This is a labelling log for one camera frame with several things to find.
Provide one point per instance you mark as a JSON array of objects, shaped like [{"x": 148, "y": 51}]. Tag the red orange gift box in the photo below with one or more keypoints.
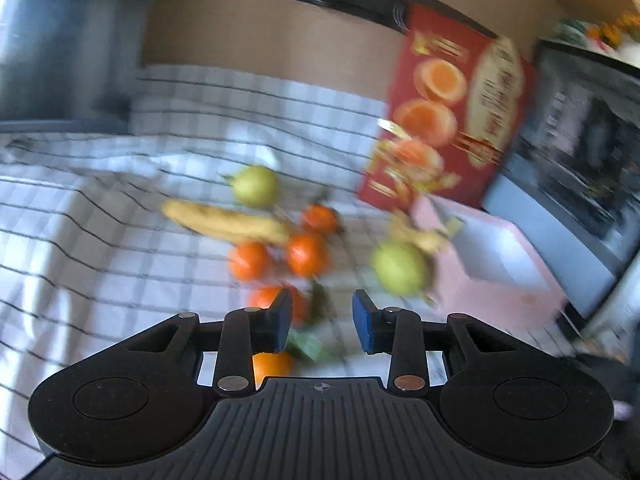
[{"x": 454, "y": 109}]

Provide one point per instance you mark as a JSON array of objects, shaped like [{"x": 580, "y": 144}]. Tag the yellow flowers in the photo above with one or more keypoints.
[{"x": 626, "y": 28}]

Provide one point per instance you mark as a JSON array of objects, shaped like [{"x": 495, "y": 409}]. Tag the orange tangerine with leaf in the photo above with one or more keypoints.
[{"x": 307, "y": 255}]

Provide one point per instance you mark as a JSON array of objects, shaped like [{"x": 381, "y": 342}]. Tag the long yellow banana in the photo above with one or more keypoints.
[{"x": 225, "y": 224}]

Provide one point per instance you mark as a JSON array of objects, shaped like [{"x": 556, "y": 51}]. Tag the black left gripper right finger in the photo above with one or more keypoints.
[{"x": 463, "y": 342}]

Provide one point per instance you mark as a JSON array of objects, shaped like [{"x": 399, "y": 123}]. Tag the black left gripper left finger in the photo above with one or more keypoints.
[{"x": 180, "y": 343}]

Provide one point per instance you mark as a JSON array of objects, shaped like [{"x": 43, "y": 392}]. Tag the pink cardboard box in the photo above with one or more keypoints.
[{"x": 488, "y": 269}]

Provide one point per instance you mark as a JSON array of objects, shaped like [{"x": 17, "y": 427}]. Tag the orange tangerine with leaves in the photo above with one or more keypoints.
[{"x": 320, "y": 219}]

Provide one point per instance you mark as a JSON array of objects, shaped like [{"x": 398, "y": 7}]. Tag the white black grid tablecloth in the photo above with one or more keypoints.
[{"x": 88, "y": 259}]

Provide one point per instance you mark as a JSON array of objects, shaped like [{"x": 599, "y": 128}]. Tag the small orange tangerine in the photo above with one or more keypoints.
[{"x": 271, "y": 365}]

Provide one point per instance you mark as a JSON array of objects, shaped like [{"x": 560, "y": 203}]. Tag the green pear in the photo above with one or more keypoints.
[
  {"x": 255, "y": 187},
  {"x": 400, "y": 268}
]

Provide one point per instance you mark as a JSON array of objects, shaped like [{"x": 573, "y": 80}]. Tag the short yellow banana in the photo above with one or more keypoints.
[{"x": 431, "y": 241}]

